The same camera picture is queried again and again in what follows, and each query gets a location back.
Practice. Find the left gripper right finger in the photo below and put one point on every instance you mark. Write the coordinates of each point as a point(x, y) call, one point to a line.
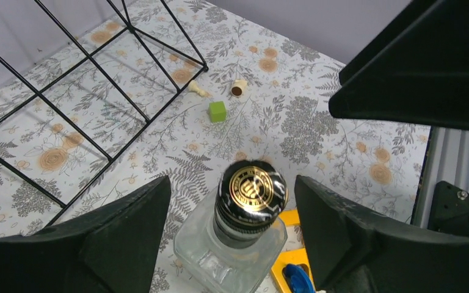
point(352, 248)

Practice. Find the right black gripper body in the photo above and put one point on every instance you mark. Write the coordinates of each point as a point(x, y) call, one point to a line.
point(415, 71)

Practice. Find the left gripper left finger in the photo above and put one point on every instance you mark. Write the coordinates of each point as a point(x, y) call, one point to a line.
point(110, 249)

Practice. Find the clear bottle black cap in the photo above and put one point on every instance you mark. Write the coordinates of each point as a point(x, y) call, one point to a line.
point(233, 237)

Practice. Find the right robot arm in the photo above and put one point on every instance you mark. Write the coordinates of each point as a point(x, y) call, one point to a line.
point(442, 200)

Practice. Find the green cube near rack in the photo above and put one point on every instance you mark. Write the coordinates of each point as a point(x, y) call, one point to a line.
point(217, 111)

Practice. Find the blue clip toy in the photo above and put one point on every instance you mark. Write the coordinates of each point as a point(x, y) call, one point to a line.
point(298, 279)

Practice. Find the floral table mat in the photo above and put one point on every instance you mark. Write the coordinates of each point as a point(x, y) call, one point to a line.
point(281, 118)

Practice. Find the small cream chess pawn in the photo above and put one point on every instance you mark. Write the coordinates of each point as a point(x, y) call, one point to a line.
point(194, 87)

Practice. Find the cork stopper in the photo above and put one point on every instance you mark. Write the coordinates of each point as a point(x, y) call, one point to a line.
point(238, 87)

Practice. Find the yellow triangle frame toy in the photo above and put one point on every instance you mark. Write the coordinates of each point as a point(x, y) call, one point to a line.
point(298, 256)

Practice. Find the black wire wine rack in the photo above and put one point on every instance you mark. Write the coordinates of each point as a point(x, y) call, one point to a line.
point(68, 121)

